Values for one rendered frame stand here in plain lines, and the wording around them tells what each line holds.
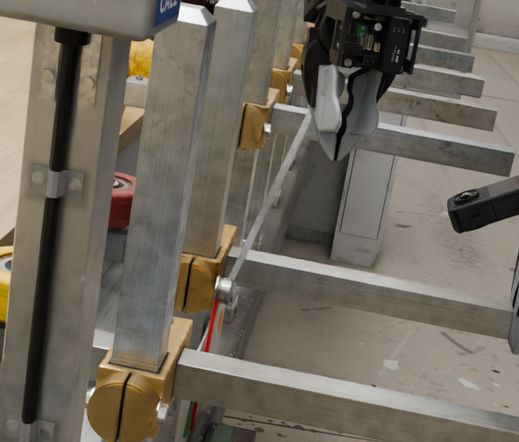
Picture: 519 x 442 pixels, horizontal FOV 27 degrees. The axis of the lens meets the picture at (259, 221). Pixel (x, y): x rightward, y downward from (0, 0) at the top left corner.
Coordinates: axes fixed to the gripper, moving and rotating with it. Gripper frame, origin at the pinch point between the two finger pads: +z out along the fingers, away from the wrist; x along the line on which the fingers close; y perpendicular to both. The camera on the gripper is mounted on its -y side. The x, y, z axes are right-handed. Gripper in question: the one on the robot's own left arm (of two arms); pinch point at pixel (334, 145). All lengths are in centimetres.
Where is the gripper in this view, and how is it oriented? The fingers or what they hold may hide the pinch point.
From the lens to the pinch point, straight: 104.6
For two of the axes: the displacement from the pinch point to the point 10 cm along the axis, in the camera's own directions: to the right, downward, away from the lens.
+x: 9.6, 0.7, 2.6
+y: 2.2, 3.2, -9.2
